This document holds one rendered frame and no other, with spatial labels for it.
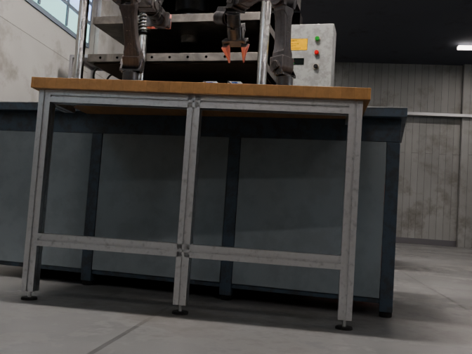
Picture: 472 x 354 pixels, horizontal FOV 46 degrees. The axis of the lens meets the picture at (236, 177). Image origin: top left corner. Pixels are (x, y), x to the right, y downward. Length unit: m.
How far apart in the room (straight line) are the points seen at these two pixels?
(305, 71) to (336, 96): 1.37
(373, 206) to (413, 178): 10.17
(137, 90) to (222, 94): 0.30
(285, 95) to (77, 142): 1.09
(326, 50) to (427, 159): 9.34
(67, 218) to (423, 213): 10.37
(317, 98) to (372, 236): 0.62
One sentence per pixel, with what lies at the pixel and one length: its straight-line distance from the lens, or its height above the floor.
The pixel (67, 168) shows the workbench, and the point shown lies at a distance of 2.62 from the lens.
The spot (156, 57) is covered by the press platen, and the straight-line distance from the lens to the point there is 3.46.
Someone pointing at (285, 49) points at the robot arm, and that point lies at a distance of 2.14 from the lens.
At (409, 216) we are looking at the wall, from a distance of 12.34.
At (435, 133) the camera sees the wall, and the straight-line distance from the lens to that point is 12.58.
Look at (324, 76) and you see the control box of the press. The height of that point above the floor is 1.16.
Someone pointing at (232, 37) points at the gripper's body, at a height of 1.08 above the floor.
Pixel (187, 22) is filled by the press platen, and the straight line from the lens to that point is 3.50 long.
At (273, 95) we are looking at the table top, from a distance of 1.91.
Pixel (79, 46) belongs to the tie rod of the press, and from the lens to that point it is 3.64.
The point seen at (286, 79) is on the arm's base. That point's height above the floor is 0.86.
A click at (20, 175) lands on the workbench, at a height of 0.47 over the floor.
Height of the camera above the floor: 0.35
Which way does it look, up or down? 4 degrees up
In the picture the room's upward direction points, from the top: 4 degrees clockwise
